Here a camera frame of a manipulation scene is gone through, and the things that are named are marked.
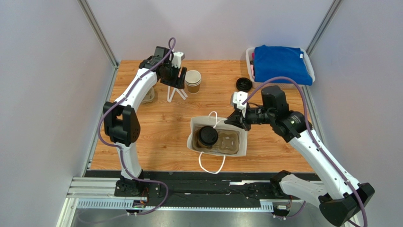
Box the stack of black lids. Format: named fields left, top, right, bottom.
left=236, top=78, right=253, bottom=92

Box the single paper coffee cup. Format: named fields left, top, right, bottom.
left=196, top=129, right=215, bottom=149

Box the white plastic basket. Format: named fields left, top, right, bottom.
left=245, top=47, right=315, bottom=88

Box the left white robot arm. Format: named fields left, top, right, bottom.
left=102, top=46, right=187, bottom=196

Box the white wrapped straw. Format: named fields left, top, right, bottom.
left=176, top=89, right=188, bottom=100
left=167, top=86, right=178, bottom=103

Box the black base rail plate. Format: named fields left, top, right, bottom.
left=84, top=170, right=300, bottom=208

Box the stack of paper cups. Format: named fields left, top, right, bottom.
left=185, top=70, right=202, bottom=94

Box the black plastic cup lid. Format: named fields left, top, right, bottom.
left=197, top=126, right=219, bottom=147

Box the blue folded towel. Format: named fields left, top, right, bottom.
left=251, top=45, right=315, bottom=86

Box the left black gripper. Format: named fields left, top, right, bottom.
left=160, top=63, right=187, bottom=90

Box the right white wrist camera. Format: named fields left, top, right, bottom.
left=230, top=91, right=248, bottom=117

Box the white slotted cable duct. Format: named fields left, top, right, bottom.
left=71, top=197, right=274, bottom=212

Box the brown paper bag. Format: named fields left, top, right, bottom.
left=187, top=111, right=248, bottom=175

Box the cardboard cup carrier tray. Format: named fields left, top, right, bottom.
left=141, top=87, right=155, bottom=104

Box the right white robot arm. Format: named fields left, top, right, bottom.
left=225, top=86, right=375, bottom=227

